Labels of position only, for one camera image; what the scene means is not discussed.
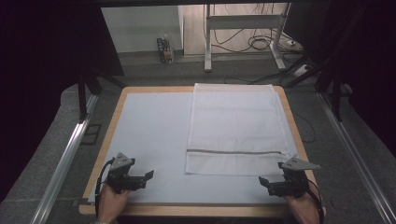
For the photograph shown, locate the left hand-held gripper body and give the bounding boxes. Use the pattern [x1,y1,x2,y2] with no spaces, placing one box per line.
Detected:
[106,152,147,195]

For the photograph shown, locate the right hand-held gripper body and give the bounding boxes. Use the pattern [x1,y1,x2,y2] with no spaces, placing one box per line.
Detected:
[268,156,321,199]

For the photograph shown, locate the white cloth with grey stripe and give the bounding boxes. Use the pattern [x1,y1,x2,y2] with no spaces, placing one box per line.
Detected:
[184,82,299,177]

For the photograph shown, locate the person's right hand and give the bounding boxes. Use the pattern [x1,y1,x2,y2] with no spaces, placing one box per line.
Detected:
[283,193,316,218]

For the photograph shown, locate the person's left hand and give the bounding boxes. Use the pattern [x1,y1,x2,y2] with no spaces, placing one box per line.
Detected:
[97,182,132,220]

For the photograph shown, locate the wooden table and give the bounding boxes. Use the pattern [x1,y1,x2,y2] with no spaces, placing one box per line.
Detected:
[78,85,328,219]

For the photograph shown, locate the white table mat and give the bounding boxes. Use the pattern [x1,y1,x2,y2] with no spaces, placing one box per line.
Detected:
[87,91,310,207]

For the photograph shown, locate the black metal stand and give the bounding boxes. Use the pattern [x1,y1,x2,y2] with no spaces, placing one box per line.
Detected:
[77,69,127,123]
[283,52,354,123]

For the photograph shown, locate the white power strip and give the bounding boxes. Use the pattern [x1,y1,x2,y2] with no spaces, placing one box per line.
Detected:
[292,63,312,78]

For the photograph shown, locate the colourful printed box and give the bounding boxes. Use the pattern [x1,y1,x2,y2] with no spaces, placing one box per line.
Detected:
[156,36,175,64]

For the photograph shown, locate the black curtain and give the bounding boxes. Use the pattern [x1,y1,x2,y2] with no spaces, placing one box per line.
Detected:
[0,0,125,203]
[283,0,396,158]

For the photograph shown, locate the white cabinet panel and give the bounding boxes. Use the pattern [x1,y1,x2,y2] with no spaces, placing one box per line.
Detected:
[100,5,185,54]

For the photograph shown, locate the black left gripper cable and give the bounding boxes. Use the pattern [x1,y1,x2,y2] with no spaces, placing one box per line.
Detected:
[94,157,116,218]

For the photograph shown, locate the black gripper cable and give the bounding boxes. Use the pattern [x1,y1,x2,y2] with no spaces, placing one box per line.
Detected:
[94,157,116,218]
[305,178,325,224]

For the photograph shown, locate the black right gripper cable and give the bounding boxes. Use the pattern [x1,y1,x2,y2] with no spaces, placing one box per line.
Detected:
[305,178,325,224]

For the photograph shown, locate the black rectangular floor frame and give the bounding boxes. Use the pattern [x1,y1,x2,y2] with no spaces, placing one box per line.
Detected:
[80,123,103,146]

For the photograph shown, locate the thin black floor cable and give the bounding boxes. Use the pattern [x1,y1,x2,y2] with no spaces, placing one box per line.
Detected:
[291,109,318,145]

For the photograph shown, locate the aluminium frame rail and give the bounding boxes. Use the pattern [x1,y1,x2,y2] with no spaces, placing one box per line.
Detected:
[30,93,100,224]
[317,92,396,224]

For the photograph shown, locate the long black floor cable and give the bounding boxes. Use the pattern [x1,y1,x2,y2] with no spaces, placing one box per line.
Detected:
[223,61,307,86]

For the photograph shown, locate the black floor cable bundle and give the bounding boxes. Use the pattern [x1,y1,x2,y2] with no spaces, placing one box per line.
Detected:
[210,3,301,54]

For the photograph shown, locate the white desk frame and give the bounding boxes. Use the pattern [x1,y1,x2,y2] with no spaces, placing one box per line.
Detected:
[203,2,292,73]

